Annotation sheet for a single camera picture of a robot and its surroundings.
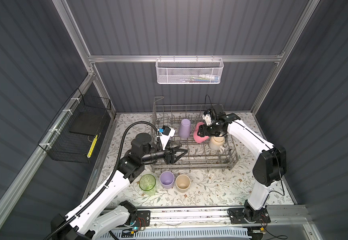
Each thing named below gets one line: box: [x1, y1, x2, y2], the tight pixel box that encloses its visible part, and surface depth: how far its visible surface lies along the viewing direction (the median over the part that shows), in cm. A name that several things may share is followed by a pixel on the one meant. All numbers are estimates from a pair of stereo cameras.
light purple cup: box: [178, 118, 191, 139], surface depth 96 cm
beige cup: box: [175, 174, 191, 193], surface depth 84 cm
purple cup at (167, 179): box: [159, 171, 175, 190], surface depth 80 cm
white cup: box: [209, 136, 226, 154], surface depth 91 cm
